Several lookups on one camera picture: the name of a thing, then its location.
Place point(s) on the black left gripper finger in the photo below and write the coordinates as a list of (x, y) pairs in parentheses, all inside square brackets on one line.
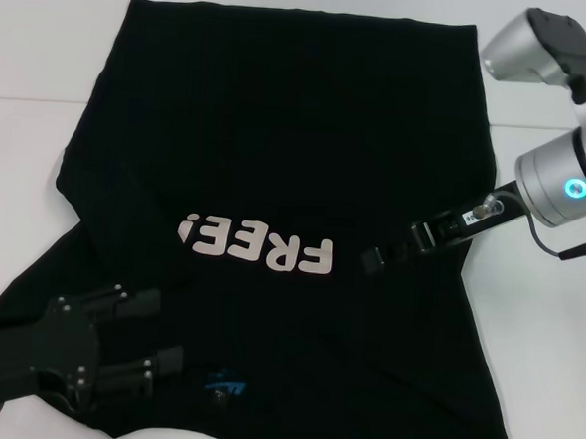
[(124, 378), (141, 302)]

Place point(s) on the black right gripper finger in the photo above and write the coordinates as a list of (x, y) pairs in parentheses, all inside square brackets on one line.
[(385, 257)]

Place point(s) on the black T-shirt with FREE print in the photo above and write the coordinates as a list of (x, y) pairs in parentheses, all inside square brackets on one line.
[(278, 129)]

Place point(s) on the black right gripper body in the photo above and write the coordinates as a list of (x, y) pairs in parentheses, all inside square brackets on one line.
[(451, 234)]

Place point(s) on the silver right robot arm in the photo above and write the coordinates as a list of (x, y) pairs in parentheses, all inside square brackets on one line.
[(549, 175)]

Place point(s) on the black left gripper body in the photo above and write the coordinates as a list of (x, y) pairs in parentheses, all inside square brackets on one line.
[(36, 348)]

